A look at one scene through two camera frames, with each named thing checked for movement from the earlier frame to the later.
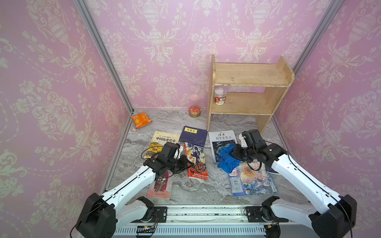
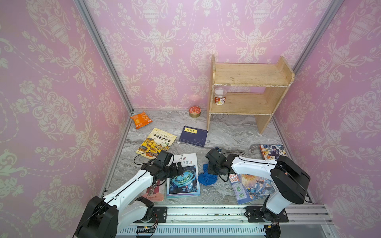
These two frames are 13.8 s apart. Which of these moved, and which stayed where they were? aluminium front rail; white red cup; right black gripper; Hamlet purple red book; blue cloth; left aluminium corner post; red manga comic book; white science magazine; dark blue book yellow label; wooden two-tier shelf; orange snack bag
Moved: blue cloth; white science magazine; right black gripper; red manga comic book
Stayed: dark blue book yellow label; white red cup; aluminium front rail; Hamlet purple red book; orange snack bag; left aluminium corner post; wooden two-tier shelf
